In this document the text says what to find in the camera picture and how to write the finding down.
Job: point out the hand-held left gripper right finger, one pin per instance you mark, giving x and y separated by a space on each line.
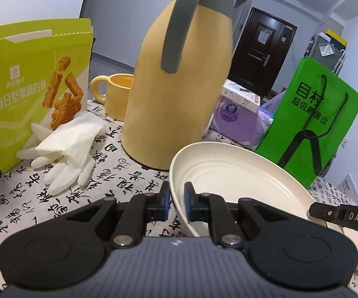
188 203

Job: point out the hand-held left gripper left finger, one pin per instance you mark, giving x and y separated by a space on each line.
166 200

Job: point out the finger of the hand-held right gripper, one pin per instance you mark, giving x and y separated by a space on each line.
321 212

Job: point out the purple tissue pack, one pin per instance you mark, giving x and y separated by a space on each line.
234 124

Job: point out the green paper bag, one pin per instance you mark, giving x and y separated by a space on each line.
306 115

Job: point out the yellow thermos jug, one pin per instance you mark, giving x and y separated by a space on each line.
179 99

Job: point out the yellow mug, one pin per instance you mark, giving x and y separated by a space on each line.
117 96

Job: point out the small white box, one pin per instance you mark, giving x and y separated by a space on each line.
241 94

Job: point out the purple jacket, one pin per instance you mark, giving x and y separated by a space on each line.
275 97

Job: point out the white umbrella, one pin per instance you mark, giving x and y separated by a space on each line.
340 60

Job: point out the grey refrigerator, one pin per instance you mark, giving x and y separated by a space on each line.
324 49

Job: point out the dark entrance door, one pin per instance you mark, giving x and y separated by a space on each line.
259 52

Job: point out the green snack box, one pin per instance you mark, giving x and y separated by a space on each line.
20 99

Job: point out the yellow box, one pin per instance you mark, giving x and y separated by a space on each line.
337 35

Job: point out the grey interior door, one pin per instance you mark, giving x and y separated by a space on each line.
242 15

